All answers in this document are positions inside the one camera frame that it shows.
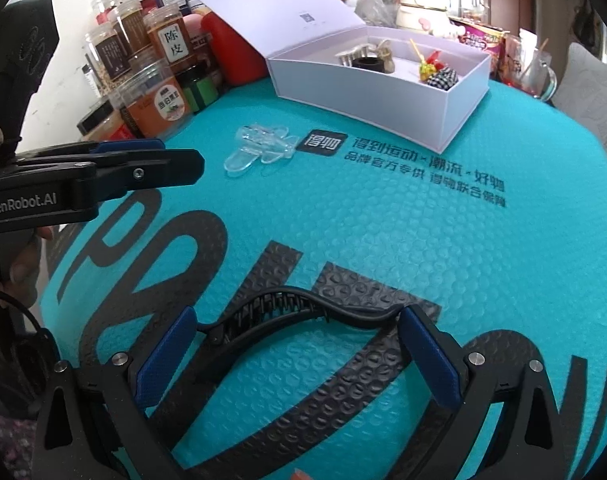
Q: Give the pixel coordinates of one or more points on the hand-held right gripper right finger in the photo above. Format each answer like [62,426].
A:
[428,355]

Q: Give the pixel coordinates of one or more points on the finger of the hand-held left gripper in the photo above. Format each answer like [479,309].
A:
[128,146]
[168,167]

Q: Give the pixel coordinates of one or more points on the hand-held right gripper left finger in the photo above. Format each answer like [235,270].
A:
[163,355]

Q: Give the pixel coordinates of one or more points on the clear plastic hair clip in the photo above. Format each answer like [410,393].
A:
[256,140]

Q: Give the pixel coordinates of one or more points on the black claw hair clip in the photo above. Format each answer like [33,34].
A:
[283,295]

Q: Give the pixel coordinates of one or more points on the silver hair clip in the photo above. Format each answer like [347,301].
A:
[353,52]

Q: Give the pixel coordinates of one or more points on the lavender gift box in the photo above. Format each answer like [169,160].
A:
[373,90]

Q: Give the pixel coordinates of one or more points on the checkered hair bow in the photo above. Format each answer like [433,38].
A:
[441,80]

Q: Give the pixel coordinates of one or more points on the red flower hair clip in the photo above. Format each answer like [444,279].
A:
[436,57]

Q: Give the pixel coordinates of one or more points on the person's left hand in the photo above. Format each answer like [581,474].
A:
[26,265]

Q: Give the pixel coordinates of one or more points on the wide clear plastic jar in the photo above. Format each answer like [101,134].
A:
[153,105]

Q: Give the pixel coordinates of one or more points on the green jar black lid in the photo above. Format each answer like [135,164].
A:
[198,87]

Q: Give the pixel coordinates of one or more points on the seed jar dark label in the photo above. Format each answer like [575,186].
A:
[108,55]

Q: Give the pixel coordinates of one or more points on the orange spice jar white label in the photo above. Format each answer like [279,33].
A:
[168,37]

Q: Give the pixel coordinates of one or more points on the brown spice jar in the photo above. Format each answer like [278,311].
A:
[131,27]

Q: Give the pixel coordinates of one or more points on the red canister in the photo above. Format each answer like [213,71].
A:
[233,50]

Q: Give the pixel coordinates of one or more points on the clear jar red label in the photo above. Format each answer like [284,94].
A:
[107,7]

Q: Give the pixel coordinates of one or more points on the teal bubble mat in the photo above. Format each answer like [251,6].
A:
[383,220]

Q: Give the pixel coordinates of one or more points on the clear plastic bag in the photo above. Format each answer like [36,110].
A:
[376,10]

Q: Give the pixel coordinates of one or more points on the lollipop with yellow stick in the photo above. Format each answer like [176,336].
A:
[424,69]

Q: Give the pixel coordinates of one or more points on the white teapot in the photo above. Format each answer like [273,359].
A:
[418,15]

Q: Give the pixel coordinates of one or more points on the glass mug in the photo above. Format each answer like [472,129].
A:
[528,70]

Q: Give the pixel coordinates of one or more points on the grey chair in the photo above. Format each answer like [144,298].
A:
[588,95]

